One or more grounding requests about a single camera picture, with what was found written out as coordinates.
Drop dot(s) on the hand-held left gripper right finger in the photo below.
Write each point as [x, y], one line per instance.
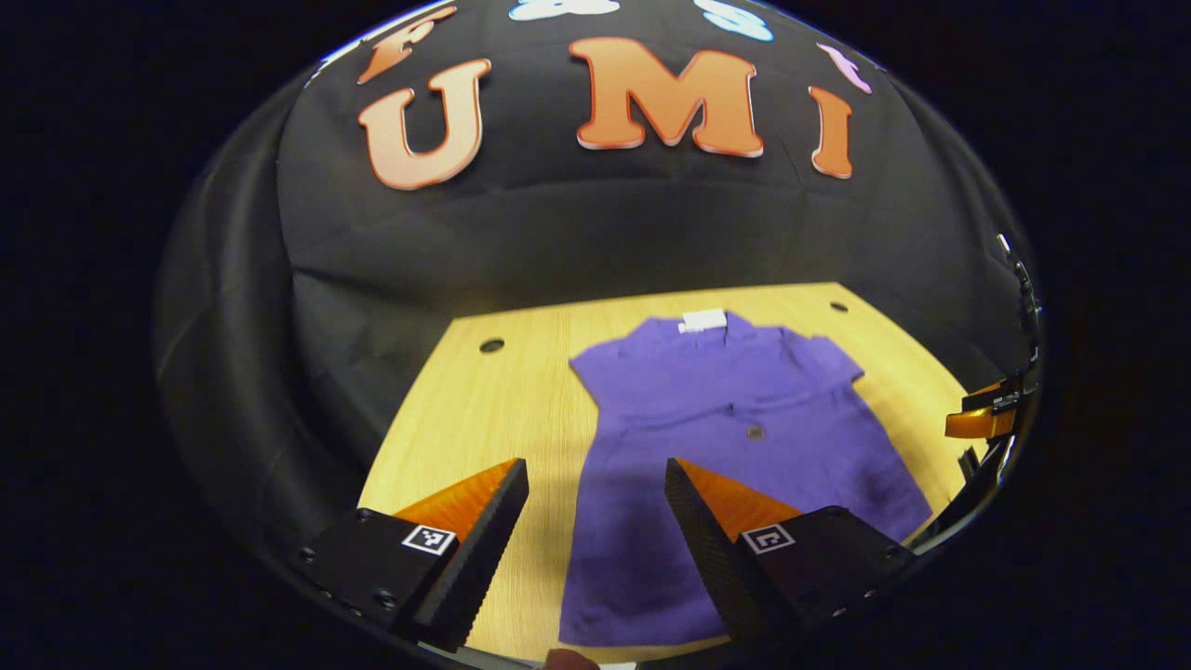
[707, 549]

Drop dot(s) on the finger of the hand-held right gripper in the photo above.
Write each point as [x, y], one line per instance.
[982, 423]

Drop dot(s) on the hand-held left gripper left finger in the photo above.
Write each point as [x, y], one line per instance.
[484, 558]

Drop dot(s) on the purple short-sleeved shirt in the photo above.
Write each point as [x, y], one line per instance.
[726, 419]

